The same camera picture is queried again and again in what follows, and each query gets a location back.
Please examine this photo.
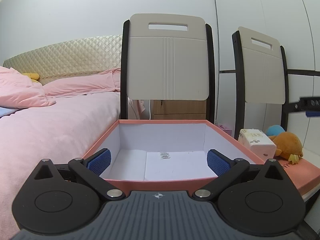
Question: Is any white tissue pack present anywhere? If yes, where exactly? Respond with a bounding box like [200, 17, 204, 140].
[238, 129, 277, 160]

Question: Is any beige chair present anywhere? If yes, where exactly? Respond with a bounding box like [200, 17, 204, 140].
[120, 14, 215, 122]
[232, 27, 289, 138]

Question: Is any pink pillow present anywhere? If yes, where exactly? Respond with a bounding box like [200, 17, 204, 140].
[43, 68, 120, 97]

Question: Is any orange plush toy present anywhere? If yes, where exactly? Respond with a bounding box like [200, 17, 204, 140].
[269, 132, 303, 165]

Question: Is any left beige chair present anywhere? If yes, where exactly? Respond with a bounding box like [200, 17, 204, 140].
[120, 14, 215, 122]

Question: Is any orange open storage box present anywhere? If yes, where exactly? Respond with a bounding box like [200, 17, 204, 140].
[84, 120, 264, 195]

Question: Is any blue plush toy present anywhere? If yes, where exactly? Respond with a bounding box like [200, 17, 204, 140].
[265, 125, 285, 137]

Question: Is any small purple box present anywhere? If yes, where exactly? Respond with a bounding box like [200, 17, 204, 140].
[215, 123, 233, 137]

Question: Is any orange box lid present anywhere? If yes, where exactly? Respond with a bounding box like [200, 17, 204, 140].
[275, 157, 320, 201]

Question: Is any beige quilted headboard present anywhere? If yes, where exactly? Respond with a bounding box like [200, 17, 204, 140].
[2, 35, 122, 85]

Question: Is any right beige chair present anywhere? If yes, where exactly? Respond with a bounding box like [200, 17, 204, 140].
[232, 27, 289, 138]

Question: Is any yellow plush on bed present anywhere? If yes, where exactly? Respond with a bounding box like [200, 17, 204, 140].
[22, 73, 40, 82]

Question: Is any pink bed with quilt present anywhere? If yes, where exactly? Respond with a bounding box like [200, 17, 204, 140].
[1, 67, 120, 239]

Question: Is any wooden drawer cabinet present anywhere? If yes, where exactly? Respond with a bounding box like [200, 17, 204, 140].
[152, 100, 207, 120]

